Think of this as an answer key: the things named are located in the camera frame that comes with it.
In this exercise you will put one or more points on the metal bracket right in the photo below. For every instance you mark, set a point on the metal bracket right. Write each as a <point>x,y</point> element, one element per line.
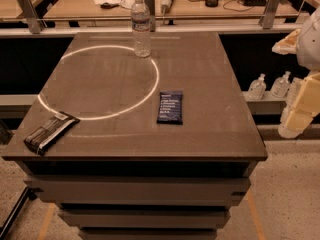
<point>267,20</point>

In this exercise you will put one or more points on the clear sanitizer bottle right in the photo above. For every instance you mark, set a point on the clear sanitizer bottle right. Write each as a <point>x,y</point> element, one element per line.
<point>281,85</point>

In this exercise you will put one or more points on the black round cup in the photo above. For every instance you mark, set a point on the black round cup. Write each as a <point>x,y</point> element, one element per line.
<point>211,3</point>

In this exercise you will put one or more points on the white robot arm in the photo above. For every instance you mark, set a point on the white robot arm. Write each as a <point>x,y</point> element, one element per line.
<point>308,43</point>

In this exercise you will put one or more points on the clear sanitizer bottle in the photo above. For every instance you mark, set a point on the clear sanitizer bottle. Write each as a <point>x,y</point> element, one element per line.
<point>281,85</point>
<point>257,88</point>

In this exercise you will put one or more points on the metal bracket middle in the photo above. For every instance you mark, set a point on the metal bracket middle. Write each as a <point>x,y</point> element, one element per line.
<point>151,6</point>

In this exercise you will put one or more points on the black rxbar chocolate packet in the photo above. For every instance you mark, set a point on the black rxbar chocolate packet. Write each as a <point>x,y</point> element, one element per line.
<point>40,140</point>

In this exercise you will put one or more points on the white handheld tool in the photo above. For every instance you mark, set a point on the white handheld tool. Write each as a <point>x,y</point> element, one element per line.
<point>166,5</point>

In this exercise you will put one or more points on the metal bracket left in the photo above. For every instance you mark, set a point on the metal bracket left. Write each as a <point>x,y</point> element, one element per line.
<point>34,23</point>

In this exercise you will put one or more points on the blue rxbar blueberry packet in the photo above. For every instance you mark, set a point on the blue rxbar blueberry packet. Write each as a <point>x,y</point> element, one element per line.
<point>170,108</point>

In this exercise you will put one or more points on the metal bracket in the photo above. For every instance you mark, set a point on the metal bracket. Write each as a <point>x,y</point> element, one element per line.
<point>34,23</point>
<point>267,20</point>
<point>151,6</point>

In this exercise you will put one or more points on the clear plastic water bottle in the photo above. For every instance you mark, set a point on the clear plastic water bottle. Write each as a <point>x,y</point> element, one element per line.
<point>140,20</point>

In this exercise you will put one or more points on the grey drawer cabinet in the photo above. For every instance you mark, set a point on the grey drawer cabinet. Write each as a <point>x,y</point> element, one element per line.
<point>141,200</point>

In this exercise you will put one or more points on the clear sanitizer bottle left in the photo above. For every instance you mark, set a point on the clear sanitizer bottle left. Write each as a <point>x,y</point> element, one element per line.
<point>257,88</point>

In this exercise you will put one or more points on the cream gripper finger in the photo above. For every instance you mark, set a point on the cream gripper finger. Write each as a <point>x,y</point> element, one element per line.
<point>287,45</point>
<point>302,105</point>

